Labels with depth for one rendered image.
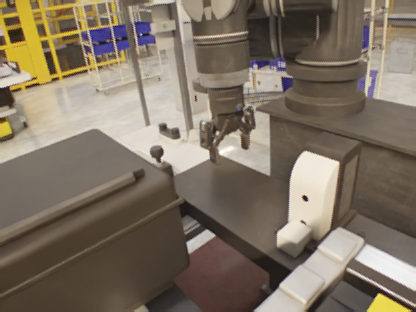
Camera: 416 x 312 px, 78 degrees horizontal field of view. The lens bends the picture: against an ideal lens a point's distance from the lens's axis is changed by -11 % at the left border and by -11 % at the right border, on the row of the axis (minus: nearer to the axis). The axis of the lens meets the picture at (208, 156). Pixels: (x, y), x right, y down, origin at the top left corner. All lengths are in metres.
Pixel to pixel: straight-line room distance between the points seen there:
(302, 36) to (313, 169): 0.48
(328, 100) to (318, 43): 0.16
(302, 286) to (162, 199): 0.13
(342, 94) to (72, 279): 0.78
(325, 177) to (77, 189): 0.30
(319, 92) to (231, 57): 0.36
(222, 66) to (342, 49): 0.38
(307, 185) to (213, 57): 0.29
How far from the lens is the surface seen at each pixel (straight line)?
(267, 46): 0.83
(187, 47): 3.53
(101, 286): 0.20
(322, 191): 0.38
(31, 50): 9.49
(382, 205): 0.83
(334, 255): 0.27
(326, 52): 0.80
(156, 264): 0.21
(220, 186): 0.57
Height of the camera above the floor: 1.19
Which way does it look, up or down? 27 degrees down
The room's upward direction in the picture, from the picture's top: 7 degrees counter-clockwise
